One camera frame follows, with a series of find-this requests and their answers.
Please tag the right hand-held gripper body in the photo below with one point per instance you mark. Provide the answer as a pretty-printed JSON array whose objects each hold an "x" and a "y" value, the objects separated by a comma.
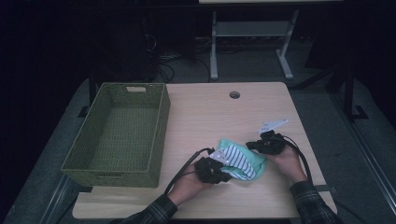
[{"x": 271, "y": 141}]

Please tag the grey tape strip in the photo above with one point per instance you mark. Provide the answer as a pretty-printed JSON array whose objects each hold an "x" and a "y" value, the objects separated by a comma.
[{"x": 327, "y": 188}]

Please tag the mint green shirt striped collar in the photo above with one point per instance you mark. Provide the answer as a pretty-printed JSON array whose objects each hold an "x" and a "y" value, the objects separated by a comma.
[{"x": 249, "y": 165}]

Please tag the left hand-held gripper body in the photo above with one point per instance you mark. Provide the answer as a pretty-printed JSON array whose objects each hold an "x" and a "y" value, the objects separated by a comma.
[{"x": 210, "y": 169}]

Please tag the person's right hand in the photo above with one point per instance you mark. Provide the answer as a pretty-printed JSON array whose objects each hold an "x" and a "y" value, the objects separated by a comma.
[{"x": 288, "y": 163}]

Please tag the white metal table frame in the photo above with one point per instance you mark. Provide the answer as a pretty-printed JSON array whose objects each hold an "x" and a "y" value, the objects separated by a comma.
[{"x": 250, "y": 29}]

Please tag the green woven basket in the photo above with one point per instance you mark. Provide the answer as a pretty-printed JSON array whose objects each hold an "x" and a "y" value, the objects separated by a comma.
[{"x": 93, "y": 140}]

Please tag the person's left hand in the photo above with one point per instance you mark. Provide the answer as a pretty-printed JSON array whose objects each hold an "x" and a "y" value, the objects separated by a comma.
[{"x": 186, "y": 186}]

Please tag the black metal stand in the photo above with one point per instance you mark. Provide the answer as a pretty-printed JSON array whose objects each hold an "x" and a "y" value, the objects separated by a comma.
[{"x": 348, "y": 90}]

